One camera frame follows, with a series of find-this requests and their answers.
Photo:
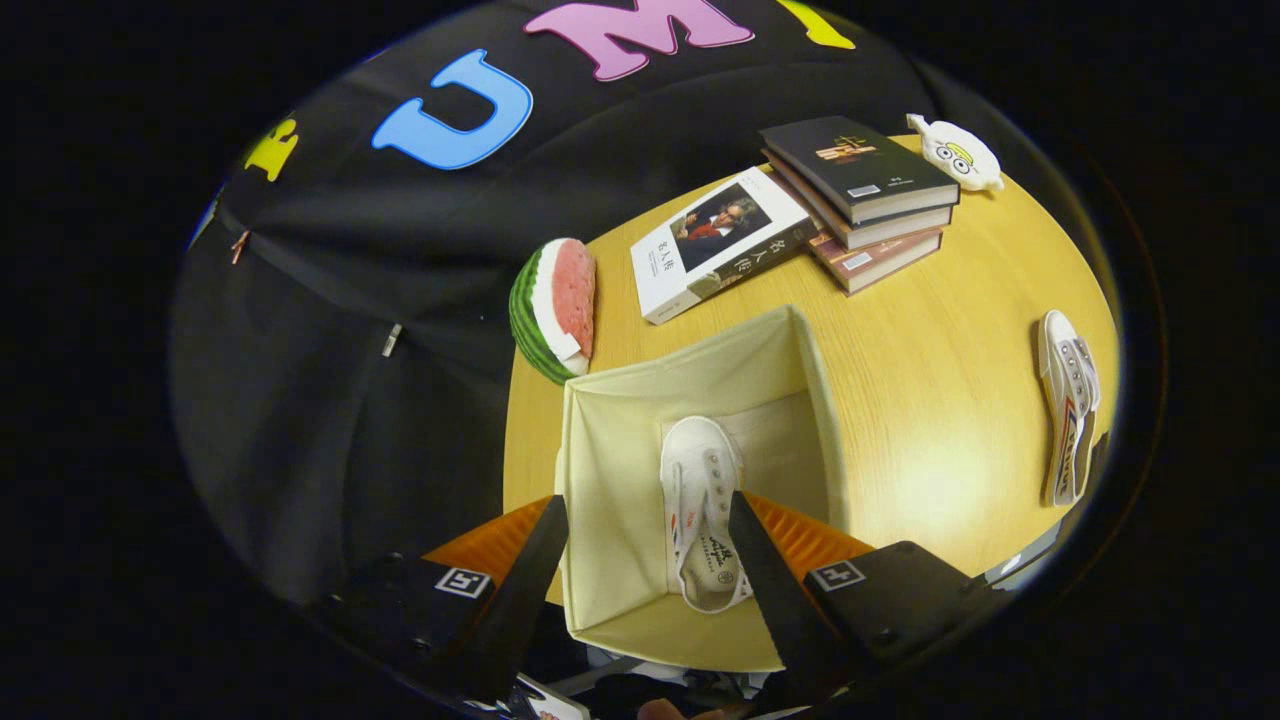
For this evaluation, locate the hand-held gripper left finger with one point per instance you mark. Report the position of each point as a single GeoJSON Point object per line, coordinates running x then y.
{"type": "Point", "coordinates": [520, 600]}

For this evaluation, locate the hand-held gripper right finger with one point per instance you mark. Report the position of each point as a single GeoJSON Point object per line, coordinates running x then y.
{"type": "Point", "coordinates": [770, 590]}

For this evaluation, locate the white canvas shoe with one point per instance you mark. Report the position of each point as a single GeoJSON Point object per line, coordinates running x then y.
{"type": "Point", "coordinates": [1068, 400]}
{"type": "Point", "coordinates": [700, 470]}

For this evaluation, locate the beige fabric storage box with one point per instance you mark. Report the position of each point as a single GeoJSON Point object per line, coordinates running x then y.
{"type": "Point", "coordinates": [620, 470]}

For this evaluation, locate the person's dark clothing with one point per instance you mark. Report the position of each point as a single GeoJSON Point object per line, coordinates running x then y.
{"type": "Point", "coordinates": [640, 690]}

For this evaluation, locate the silver cloth clip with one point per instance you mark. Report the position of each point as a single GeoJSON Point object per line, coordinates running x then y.
{"type": "Point", "coordinates": [391, 340]}

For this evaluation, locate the watermelon slice toy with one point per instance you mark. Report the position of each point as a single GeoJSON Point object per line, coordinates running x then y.
{"type": "Point", "coordinates": [550, 310]}

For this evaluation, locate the white book with portrait cover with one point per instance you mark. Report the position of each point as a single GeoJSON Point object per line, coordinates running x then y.
{"type": "Point", "coordinates": [680, 265]}

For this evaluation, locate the reddish brown book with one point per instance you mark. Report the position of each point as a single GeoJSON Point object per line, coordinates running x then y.
{"type": "Point", "coordinates": [880, 262]}

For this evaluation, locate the dark book with pale pages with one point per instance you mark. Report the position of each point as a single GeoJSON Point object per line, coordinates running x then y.
{"type": "Point", "coordinates": [890, 228]}

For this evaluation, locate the black hardcover book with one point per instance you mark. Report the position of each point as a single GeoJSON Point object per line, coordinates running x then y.
{"type": "Point", "coordinates": [850, 160]}

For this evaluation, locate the copper cloth clip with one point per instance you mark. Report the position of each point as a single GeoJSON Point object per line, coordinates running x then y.
{"type": "Point", "coordinates": [240, 246]}

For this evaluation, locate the white plush toy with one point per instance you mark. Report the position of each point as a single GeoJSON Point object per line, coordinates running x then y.
{"type": "Point", "coordinates": [960, 152]}

